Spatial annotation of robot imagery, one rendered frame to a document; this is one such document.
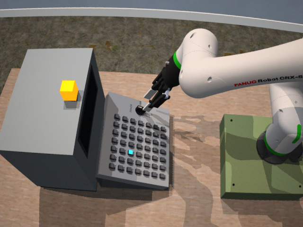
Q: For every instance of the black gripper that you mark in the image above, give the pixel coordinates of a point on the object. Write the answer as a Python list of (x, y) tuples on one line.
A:
[(162, 88)]

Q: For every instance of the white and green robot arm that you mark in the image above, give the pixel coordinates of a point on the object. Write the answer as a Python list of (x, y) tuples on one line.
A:
[(201, 73)]

